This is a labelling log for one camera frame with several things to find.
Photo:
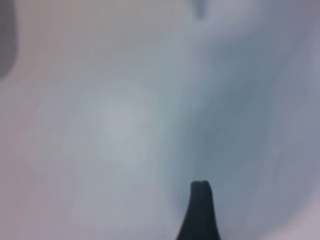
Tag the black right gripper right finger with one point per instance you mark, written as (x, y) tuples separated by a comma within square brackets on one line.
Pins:
[(209, 217)]

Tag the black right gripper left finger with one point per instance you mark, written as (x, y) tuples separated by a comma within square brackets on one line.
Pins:
[(191, 215)]

